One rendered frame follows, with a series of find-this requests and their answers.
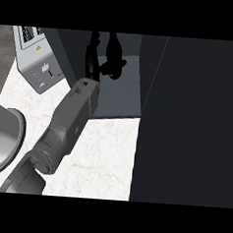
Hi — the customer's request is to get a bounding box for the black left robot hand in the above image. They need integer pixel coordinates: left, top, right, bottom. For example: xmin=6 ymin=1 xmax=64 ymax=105
xmin=84 ymin=29 xmax=130 ymax=85

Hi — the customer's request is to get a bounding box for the grey round metal vessel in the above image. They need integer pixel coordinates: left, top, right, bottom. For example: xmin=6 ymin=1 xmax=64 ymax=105
xmin=0 ymin=99 xmax=28 ymax=179

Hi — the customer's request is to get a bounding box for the dark grey cabinet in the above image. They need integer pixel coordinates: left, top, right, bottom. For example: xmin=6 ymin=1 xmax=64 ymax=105
xmin=35 ymin=27 xmax=170 ymax=125

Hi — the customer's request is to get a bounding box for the dark grey cabinet door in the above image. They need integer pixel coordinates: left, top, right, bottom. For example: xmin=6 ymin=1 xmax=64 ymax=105
xmin=129 ymin=33 xmax=233 ymax=209

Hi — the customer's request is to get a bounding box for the pale grey appliance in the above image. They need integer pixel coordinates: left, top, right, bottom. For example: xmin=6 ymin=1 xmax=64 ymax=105
xmin=8 ymin=25 xmax=72 ymax=97

